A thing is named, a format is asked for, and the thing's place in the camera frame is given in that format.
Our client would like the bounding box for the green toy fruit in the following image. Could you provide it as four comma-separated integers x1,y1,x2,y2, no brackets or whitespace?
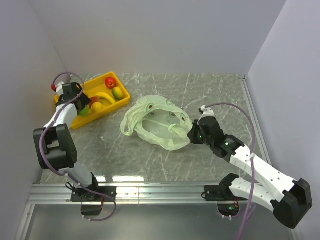
78,105,90,117

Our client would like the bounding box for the yellow toy lemon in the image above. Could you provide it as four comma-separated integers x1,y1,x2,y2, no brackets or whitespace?
91,102,104,113

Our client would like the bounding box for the yellow toy banana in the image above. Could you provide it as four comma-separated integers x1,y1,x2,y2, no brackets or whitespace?
95,92,117,105

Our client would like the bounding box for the red toy fruit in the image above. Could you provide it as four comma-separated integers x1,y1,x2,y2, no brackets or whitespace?
104,77,117,89

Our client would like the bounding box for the yellow toy fruit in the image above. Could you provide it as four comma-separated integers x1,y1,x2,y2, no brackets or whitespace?
111,86,125,101

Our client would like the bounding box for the green plastic bag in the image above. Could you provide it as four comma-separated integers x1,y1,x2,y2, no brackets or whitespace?
120,95,193,151

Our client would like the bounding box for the watermelon slice toy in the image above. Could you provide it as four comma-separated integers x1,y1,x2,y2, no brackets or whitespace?
89,95,100,108

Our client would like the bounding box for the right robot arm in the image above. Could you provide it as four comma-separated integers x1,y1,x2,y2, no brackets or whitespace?
187,116,313,229

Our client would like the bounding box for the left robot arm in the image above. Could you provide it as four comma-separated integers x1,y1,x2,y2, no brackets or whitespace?
32,83,101,202

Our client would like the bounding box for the yellow plastic tray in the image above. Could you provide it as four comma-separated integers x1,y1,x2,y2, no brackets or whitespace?
51,72,131,130

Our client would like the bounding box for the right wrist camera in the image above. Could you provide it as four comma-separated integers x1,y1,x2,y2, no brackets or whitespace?
198,105,215,118

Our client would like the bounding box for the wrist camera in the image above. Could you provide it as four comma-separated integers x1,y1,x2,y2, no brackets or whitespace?
198,105,215,118
51,81,65,96

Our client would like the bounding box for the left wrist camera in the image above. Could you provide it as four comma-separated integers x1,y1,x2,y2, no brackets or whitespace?
51,81,65,96

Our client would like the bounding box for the aluminium side rail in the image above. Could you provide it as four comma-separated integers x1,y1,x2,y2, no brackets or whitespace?
238,75,272,166

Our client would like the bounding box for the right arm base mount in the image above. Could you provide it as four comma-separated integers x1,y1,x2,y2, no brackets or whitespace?
200,185,240,219

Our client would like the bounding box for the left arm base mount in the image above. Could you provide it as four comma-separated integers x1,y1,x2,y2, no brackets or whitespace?
68,185,117,222

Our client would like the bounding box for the aluminium front rail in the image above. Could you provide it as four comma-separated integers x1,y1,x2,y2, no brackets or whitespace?
27,182,219,205

